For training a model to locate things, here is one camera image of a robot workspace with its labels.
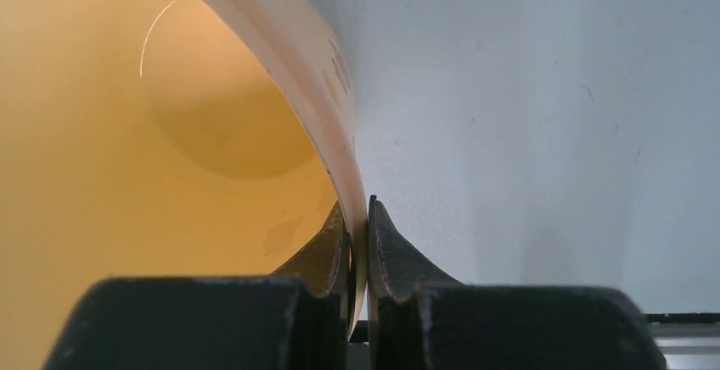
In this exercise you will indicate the yellow cartoon trash bin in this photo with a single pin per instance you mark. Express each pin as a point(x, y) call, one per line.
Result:
point(163, 139)

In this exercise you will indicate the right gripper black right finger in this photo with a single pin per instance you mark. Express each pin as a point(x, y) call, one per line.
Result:
point(420, 317)

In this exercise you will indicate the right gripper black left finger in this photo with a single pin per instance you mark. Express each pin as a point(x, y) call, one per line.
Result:
point(297, 317)

